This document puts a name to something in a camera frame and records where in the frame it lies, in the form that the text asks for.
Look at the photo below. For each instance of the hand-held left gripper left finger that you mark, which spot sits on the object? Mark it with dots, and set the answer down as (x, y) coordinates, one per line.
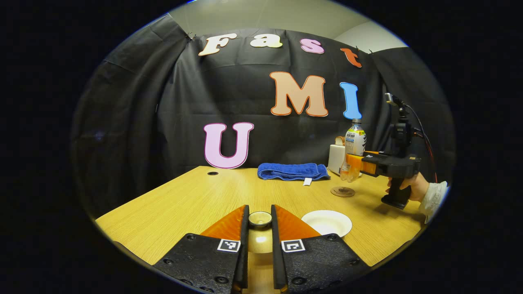
(244, 261)

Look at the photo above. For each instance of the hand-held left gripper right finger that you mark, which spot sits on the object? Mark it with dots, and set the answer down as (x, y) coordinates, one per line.
(278, 261)

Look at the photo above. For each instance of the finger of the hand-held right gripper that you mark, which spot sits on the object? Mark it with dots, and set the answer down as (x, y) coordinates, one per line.
(372, 153)
(354, 163)

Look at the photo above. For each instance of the white labelled water bottle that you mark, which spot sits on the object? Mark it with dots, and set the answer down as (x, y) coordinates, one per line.
(355, 141)

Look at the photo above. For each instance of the round brown coaster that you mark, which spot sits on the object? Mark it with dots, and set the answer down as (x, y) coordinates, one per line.
(342, 192)

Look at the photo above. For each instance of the cream ceramic teacup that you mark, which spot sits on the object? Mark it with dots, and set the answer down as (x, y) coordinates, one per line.
(327, 222)

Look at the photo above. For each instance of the cream toaster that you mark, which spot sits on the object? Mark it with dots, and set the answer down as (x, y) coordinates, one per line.
(336, 159)

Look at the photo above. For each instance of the toast slice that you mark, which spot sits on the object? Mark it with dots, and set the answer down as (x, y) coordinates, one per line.
(340, 141)

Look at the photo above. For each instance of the blue towel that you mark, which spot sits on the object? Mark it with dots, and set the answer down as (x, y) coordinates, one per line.
(292, 170)

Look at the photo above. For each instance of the black backdrop cloth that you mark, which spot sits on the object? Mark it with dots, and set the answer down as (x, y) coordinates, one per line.
(143, 122)

